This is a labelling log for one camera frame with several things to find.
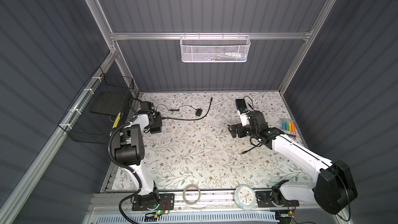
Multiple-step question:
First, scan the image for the long black ethernet cable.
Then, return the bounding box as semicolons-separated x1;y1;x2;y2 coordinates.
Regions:
161;97;214;121

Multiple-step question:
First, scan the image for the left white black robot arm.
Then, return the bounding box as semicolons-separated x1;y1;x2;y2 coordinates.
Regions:
108;98;162;209

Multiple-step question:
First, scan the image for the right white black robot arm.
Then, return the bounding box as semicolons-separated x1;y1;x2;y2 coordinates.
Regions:
228;108;358;215

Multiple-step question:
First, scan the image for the yellow black striped item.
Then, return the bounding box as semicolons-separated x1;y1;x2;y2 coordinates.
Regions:
112;112;122;129

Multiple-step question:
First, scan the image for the black power adapter left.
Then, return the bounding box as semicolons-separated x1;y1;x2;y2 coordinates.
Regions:
195;108;203;117

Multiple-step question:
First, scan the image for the floral table mat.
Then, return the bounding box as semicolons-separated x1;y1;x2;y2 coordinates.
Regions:
111;91;324;191

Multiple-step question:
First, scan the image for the highlighter marker pack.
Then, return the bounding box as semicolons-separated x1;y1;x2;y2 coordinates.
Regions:
279;118;297;137

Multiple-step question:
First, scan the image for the black flat box in basket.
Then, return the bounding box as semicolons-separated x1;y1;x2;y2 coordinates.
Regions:
90;92;125;117

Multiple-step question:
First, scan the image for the white round clock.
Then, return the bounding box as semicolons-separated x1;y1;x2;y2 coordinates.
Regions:
233;184;257;211

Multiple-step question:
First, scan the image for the clear tape roll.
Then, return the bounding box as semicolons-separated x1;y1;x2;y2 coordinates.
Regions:
182;184;202;206

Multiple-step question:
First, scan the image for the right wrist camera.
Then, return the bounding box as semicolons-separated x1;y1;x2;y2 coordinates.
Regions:
237;107;250;126

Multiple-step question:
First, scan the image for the black wire basket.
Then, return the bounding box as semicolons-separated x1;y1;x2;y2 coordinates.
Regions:
59;69;135;145

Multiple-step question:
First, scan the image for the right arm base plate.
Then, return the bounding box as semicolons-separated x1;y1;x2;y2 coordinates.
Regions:
255;190;300;207

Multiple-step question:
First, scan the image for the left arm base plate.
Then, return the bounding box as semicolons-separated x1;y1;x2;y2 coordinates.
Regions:
132;194;175;211

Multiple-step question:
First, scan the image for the white wire mesh basket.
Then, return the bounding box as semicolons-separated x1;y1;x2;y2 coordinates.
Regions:
179;34;251;63

